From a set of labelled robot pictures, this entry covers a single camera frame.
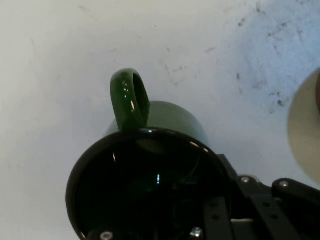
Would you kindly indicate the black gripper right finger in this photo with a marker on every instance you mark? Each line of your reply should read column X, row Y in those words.
column 267, row 207

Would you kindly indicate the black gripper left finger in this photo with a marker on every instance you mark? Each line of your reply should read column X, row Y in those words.
column 215, row 215

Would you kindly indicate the green enamel mug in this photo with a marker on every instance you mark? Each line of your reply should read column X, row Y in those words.
column 150, row 180

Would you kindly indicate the white enamel mug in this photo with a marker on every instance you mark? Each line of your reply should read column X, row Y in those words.
column 305, row 130

